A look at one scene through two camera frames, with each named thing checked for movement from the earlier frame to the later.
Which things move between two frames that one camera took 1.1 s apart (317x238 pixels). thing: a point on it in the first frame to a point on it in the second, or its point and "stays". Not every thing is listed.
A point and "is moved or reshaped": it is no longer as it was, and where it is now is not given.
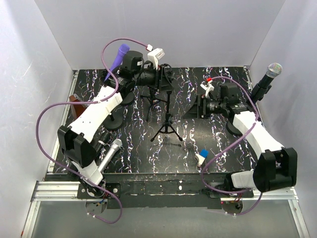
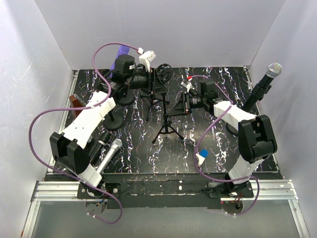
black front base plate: [164, 190] stays
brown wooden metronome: [77, 109] stays
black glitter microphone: [98, 147] is moved or reshaped
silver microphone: [117, 144] stays
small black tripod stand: [167, 126] is moved or reshaped
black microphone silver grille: [273, 70] stays
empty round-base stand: [129, 98] stays
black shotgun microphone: [101, 144] stays
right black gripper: [198, 110] to [183, 106]
